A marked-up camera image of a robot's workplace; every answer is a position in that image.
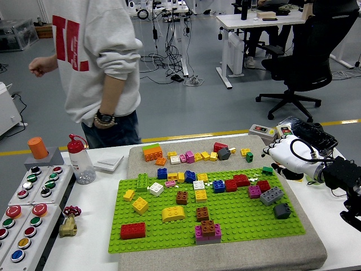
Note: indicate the person's right hand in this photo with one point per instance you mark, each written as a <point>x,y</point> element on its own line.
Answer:
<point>43,65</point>

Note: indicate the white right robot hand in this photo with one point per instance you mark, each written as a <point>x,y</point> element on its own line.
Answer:
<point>285,153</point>

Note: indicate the brown square toy brick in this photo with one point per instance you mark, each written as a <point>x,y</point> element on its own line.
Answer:
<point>208,227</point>
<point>182,197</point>
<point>202,213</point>

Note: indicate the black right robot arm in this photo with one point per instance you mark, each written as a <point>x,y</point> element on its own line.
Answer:
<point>338,172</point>

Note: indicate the person's left forearm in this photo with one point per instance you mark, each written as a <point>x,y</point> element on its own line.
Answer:
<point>111,93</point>

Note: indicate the dark green toy brick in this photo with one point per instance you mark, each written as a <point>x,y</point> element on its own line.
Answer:
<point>267,170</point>

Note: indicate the small dark green brick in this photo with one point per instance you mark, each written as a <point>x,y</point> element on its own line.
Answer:
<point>249,157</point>

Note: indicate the red square toy brick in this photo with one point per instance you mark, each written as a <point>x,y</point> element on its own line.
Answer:
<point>263,186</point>
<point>231,185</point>

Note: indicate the yellow square toy brick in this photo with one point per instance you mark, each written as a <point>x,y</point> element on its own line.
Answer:
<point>205,155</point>
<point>202,177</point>
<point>213,156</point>
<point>198,157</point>
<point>200,196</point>
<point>140,205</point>
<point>171,154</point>
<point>245,152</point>

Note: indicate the long grey toy brick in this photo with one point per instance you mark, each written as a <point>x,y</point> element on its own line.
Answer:
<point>271,195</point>

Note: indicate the pink square toy brick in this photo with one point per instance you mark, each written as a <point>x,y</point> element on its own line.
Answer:
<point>254,191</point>
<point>189,156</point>

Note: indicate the red sloped toy brick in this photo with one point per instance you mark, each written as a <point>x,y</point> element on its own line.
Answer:
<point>220,146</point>
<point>241,180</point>

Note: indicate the dark grey toy brick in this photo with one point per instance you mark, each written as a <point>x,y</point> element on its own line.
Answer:
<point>282,210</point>

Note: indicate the dark grey roof brick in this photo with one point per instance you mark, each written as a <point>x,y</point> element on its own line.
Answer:
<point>224,153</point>

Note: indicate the blue square toy brick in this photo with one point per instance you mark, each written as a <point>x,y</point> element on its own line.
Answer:
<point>218,186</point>
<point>162,173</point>
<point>189,176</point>

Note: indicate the white square toy brick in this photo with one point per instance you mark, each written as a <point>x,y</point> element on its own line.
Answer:
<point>198,185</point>
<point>156,189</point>
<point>175,159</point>

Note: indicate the small pink toy brick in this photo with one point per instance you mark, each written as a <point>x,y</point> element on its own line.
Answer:
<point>183,158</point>

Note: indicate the long pink toy brick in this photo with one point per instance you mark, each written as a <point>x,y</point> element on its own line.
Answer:
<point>217,231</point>

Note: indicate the narrow yellow toy brick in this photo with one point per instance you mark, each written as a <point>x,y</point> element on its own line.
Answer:
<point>180,177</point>

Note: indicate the flat yellow toy brick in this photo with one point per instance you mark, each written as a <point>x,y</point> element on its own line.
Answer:
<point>172,177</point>

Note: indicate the flat pink toy brick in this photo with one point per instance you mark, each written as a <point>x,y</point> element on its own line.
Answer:
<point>170,183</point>

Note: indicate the small orange toy brick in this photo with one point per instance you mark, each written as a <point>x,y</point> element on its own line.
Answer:
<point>160,161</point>

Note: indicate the yellow arched toy brick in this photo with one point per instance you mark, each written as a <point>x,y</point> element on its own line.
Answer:
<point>173,214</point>

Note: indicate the large orange toy brick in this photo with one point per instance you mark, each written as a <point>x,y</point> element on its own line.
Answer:
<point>152,154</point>

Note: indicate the flat light green brick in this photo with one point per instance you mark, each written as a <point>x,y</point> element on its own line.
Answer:
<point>150,146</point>

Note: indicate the tall green toy brick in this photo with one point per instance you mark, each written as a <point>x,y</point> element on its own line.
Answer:
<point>142,182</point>

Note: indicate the green studded baseplate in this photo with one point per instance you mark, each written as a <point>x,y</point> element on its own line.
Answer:
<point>158,231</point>

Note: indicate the small yellow toy brick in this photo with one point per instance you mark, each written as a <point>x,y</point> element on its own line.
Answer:
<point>128,195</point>

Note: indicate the long red toy brick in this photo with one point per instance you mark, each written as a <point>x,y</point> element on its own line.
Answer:
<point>133,230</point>

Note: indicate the black device in plastic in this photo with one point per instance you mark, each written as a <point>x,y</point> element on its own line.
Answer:
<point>307,130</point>

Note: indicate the wooden crate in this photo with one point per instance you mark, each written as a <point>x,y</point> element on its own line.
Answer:
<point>43,31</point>

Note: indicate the translucent green cup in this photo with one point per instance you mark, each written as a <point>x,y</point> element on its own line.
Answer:
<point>310,180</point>

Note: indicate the transparent storage box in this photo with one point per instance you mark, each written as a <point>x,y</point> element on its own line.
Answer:
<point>17,35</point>

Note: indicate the small white yellow piece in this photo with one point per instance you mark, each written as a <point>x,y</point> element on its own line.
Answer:
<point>232,150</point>

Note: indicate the white cabinet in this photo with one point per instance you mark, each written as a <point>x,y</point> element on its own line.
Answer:
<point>7,110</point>

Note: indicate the black wristwatch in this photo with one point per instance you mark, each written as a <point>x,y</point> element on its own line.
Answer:
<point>105,118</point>

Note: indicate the orange cylinder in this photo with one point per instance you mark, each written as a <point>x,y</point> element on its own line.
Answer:
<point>38,147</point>

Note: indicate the grey square block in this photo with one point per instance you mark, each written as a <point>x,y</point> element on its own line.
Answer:
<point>53,161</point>

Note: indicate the black office chair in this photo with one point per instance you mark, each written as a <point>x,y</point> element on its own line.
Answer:
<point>316,56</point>

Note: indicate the grey-brown foam mat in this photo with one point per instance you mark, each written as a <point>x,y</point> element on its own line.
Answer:
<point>253,254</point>

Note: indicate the clear bottle red cap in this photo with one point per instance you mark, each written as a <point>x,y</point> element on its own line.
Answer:
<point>80,166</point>

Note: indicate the white desk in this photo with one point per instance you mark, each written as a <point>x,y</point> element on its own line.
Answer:
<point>342,61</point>
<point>169,12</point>
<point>253,24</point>

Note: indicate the white computer tower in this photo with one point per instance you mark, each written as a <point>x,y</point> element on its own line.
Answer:
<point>235,56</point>

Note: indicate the seated person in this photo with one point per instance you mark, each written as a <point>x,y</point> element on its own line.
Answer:
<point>256,42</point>

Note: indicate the four-button control box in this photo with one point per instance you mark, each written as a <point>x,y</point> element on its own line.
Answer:
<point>50,184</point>
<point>27,185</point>

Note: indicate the black power strip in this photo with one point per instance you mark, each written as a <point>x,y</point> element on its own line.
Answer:
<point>177,78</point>

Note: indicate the black phone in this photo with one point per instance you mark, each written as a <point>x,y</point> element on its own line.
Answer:
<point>270,19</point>

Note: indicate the wooden box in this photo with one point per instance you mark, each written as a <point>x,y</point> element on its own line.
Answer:
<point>265,14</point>

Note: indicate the black bottle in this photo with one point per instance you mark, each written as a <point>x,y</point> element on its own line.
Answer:
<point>244,9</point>

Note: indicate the emergency stop control box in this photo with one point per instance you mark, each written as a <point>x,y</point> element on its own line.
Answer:
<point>8,223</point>
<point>30,232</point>

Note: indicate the brass valve red handwheel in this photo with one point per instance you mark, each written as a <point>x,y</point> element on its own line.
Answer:
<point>67,227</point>

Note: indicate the white two-button switch box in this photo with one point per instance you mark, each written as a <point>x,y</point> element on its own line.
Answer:
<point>285,130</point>

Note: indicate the grey two-button switch box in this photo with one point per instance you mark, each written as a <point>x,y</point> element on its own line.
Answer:
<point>260,132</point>

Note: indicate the white wall switch plate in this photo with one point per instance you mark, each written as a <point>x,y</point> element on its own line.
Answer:
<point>108,163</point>

